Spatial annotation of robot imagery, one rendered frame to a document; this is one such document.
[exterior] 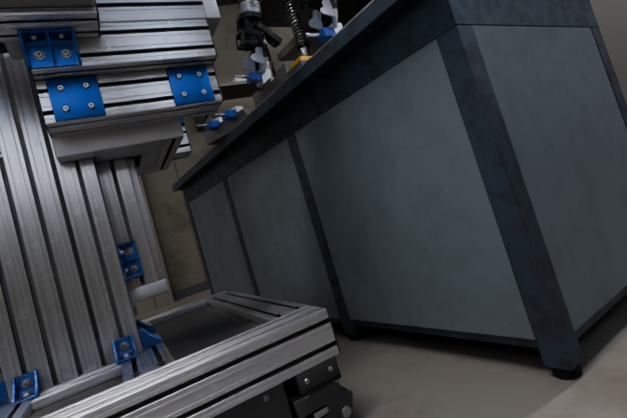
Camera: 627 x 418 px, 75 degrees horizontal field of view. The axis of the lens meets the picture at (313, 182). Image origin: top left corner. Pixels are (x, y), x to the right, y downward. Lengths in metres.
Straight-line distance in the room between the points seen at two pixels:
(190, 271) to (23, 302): 3.13
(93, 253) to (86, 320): 0.14
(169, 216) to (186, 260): 0.44
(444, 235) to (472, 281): 0.11
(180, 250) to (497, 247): 3.50
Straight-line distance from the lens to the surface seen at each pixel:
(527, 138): 0.91
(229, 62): 4.72
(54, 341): 1.05
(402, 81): 0.93
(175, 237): 4.10
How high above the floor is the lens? 0.42
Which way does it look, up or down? 4 degrees up
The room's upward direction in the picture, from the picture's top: 17 degrees counter-clockwise
